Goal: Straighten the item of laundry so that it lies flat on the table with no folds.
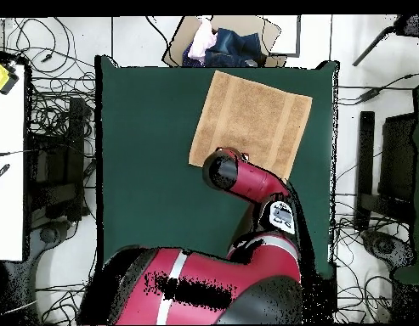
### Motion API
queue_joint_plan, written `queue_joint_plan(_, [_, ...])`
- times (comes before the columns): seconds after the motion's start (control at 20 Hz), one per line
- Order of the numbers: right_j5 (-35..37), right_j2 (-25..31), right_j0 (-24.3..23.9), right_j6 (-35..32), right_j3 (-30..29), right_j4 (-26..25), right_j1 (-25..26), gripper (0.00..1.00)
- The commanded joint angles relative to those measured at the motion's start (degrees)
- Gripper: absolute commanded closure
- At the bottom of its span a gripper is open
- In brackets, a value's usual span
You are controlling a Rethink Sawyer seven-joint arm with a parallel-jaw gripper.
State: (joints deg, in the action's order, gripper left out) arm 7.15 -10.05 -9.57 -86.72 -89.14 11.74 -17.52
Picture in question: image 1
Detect tan terry towel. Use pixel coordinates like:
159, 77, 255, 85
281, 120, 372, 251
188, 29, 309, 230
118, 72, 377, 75
188, 70, 314, 183

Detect dark green table cloth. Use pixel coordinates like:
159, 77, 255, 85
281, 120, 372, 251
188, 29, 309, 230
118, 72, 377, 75
94, 55, 339, 279

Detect blue denim jeans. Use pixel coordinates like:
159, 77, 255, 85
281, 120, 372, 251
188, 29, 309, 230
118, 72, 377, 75
181, 27, 268, 68

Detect pale pink garment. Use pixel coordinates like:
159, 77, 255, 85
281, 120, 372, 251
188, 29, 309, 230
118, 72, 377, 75
187, 16, 218, 64

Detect brown cardboard box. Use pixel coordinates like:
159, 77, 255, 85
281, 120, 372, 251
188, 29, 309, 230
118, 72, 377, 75
161, 14, 288, 68

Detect black tripod stand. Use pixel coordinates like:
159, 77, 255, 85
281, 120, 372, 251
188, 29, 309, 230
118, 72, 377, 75
352, 14, 419, 67

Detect white side table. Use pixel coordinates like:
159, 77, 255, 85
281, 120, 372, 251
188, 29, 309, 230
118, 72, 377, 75
0, 64, 26, 261

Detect yellow emergency stop button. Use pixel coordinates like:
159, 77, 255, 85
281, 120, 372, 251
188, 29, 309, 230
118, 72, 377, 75
0, 60, 20, 95

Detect black chair frame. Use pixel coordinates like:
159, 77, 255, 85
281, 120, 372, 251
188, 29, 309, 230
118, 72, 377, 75
354, 110, 417, 232
25, 96, 96, 222

